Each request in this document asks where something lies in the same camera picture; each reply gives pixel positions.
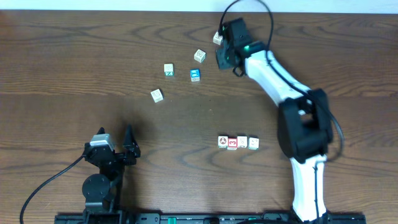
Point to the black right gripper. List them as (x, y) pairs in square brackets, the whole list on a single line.
[(223, 61)]

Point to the plain wooden picture block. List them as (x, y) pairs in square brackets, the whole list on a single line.
[(200, 56)]

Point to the blue-top umbrella block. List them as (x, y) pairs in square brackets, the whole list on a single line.
[(195, 75)]

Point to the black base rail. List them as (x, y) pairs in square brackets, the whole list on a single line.
[(156, 218)]

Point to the red-framed number three block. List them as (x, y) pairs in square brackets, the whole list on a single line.
[(232, 144)]

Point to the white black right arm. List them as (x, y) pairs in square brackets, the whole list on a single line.
[(303, 126)]

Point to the soccer ball yellow-top block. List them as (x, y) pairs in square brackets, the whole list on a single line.
[(222, 141)]

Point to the blue-side snail block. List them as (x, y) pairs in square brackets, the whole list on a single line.
[(157, 95)]

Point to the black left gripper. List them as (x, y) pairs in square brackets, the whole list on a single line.
[(116, 157)]

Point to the far plain wooden block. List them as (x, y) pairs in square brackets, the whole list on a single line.
[(217, 38)]

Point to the green N wooden block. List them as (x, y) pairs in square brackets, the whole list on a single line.
[(242, 141)]

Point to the plain green-edge wooden block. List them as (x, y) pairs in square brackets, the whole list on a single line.
[(253, 143)]

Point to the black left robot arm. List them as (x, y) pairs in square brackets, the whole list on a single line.
[(102, 191)]

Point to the green Z block left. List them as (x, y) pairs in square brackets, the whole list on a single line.
[(168, 69)]

